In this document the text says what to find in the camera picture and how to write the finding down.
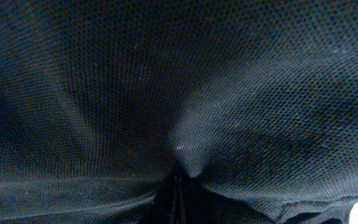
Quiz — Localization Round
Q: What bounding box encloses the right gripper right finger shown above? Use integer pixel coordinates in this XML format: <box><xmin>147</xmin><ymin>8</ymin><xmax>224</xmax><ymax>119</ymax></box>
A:
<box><xmin>178</xmin><ymin>175</ymin><xmax>273</xmax><ymax>224</ymax></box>

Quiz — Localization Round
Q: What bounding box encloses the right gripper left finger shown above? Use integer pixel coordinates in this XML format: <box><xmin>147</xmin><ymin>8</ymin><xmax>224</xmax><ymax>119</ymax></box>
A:
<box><xmin>138</xmin><ymin>172</ymin><xmax>178</xmax><ymax>224</ymax></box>

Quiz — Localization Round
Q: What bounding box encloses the black Sydrogen t-shirt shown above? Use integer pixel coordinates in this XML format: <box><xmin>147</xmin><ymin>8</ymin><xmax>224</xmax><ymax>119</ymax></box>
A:
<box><xmin>0</xmin><ymin>0</ymin><xmax>358</xmax><ymax>223</ymax></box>

